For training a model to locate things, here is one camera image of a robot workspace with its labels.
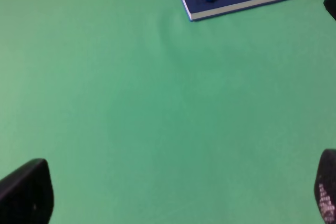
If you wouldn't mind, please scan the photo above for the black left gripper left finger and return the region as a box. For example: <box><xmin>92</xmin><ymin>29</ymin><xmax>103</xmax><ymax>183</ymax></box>
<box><xmin>1</xmin><ymin>158</ymin><xmax>54</xmax><ymax>223</ymax></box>

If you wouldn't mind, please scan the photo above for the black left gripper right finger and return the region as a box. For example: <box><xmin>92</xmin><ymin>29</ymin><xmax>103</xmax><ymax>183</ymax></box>
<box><xmin>314</xmin><ymin>149</ymin><xmax>336</xmax><ymax>224</ymax></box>

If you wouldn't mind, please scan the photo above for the black green Razer mouse pad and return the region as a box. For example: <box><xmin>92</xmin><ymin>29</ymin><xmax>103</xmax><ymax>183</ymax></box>
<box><xmin>323</xmin><ymin>0</ymin><xmax>336</xmax><ymax>20</ymax></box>

